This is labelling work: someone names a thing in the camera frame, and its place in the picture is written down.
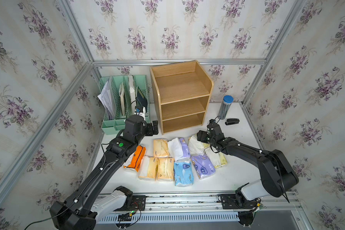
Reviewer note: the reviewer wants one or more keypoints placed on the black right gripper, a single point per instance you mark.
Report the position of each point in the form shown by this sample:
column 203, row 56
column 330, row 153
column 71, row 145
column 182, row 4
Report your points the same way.
column 201, row 134

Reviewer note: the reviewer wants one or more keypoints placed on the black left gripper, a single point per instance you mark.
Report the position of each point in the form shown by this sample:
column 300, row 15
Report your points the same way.
column 155, row 130

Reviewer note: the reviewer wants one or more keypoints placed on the yellow tissue pack bottom shelf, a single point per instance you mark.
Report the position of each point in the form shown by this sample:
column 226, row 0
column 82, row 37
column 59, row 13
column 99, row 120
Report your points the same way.
column 160, row 148

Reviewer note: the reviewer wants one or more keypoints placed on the white tissue pack shelf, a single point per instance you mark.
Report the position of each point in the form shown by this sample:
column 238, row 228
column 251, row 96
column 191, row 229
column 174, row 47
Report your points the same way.
column 196, row 147
column 217, row 159

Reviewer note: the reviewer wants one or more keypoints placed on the white-blue tissue pack bottom shelf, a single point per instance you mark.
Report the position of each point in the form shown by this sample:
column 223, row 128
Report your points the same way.
column 178, row 149

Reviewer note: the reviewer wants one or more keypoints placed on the purple tissue pack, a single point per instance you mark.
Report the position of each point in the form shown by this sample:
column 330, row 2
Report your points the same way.
column 203, row 166

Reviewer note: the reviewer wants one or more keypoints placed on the light blue tissue pack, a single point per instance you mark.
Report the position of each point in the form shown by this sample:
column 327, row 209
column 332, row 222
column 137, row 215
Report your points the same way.
column 183, row 175

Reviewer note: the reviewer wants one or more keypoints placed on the orange tissue pack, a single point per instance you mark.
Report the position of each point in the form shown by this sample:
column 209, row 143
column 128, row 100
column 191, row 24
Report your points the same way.
column 134, row 161

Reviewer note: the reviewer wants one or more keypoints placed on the white tissue pack bottom shelf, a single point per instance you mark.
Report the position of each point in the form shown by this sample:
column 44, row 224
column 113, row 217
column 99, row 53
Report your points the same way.
column 196, row 147

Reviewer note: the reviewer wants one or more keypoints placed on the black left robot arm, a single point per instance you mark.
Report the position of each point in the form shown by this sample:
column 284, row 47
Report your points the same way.
column 83, row 209

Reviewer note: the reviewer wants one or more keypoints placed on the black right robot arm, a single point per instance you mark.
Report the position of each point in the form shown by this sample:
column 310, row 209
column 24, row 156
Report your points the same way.
column 276, row 174

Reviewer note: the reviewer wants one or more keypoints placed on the wooden three-tier shelf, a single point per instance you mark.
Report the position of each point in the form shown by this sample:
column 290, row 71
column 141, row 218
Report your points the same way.
column 181, row 93

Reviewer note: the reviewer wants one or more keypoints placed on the black tablet in organizer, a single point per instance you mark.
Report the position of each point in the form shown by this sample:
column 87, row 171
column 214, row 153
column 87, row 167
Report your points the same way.
column 141, row 99

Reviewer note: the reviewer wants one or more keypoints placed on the black stapler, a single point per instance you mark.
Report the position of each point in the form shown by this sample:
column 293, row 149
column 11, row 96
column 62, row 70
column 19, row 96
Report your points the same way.
column 232, row 121

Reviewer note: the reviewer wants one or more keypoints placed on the white folder in organizer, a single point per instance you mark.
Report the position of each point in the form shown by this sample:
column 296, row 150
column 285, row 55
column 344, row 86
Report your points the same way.
column 132, row 93

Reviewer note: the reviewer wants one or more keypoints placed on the green desk file organizer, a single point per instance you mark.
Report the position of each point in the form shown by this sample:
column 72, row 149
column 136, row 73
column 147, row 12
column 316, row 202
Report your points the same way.
column 126, row 92

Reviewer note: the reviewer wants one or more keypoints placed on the pencil canister blue lid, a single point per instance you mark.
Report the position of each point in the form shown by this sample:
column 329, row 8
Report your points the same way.
column 225, row 106

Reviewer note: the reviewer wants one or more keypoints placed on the beige booklet in organizer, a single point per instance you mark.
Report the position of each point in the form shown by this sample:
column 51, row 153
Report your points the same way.
column 122, row 101

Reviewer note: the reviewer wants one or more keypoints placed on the white papers in organizer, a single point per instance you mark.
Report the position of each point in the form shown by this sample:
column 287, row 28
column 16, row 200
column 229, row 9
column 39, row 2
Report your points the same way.
column 107, row 98

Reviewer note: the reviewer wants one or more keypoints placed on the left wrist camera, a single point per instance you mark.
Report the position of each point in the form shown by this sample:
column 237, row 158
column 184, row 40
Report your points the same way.
column 140, row 111

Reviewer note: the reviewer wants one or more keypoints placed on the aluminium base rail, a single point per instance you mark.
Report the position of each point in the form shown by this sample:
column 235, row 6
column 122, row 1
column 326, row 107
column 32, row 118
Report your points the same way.
column 126, row 210

